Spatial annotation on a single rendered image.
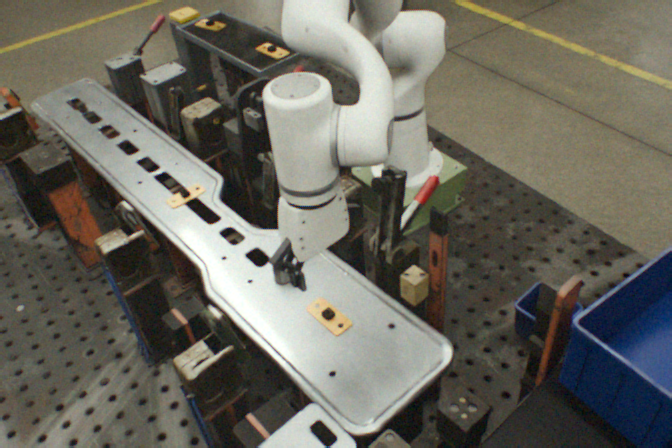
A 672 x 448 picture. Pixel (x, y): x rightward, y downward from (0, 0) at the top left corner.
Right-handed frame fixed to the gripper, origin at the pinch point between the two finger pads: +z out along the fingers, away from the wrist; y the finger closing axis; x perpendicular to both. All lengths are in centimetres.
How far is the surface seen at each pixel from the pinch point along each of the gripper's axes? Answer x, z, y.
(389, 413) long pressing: 19.8, 12.3, 5.4
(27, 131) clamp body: -102, 13, 15
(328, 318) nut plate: 1.0, 11.2, 0.7
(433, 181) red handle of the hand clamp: 0.6, -2.5, -25.0
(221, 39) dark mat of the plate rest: -73, -4, -31
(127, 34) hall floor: -368, 113, -114
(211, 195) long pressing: -42.6, 12.2, -3.9
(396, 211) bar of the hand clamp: 1.9, -3.0, -14.8
